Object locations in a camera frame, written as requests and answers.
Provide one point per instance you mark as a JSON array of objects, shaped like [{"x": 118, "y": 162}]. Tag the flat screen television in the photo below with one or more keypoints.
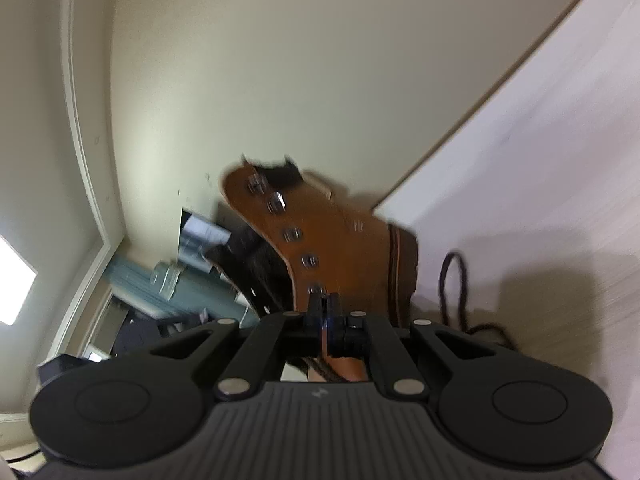
[{"x": 202, "y": 240}]

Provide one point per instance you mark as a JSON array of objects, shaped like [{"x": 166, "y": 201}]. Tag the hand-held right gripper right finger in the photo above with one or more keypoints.
[{"x": 336, "y": 320}]

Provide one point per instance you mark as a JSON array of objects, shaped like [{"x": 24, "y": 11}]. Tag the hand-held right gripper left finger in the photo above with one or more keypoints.
[{"x": 316, "y": 320}]

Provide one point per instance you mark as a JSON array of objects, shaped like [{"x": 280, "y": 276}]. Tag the ceiling light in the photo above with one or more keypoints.
[{"x": 15, "y": 280}]

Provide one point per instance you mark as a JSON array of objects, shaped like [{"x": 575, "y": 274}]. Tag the dark brown shoelace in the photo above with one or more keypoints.
[{"x": 462, "y": 280}]

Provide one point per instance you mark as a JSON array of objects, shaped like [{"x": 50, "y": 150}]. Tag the teal curtain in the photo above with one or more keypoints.
[{"x": 145, "y": 285}]

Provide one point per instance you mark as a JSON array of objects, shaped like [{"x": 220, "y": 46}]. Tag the brown leather boot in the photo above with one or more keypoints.
[{"x": 350, "y": 250}]

